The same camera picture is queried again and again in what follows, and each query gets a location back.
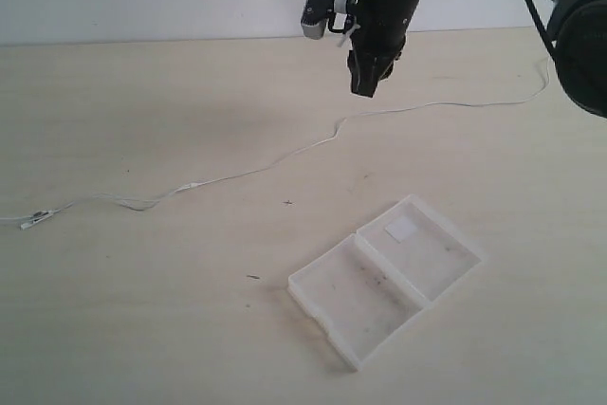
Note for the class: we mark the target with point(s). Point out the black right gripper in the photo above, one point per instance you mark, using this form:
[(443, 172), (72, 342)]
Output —
[(382, 34)]

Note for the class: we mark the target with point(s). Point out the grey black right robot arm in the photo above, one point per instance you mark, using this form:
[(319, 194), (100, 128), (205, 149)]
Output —
[(572, 31)]

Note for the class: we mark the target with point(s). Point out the white label sticker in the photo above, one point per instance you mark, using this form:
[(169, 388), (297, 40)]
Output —
[(401, 228)]

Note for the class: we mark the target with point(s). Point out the clear plastic storage case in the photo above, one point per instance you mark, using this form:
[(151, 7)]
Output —
[(368, 287)]

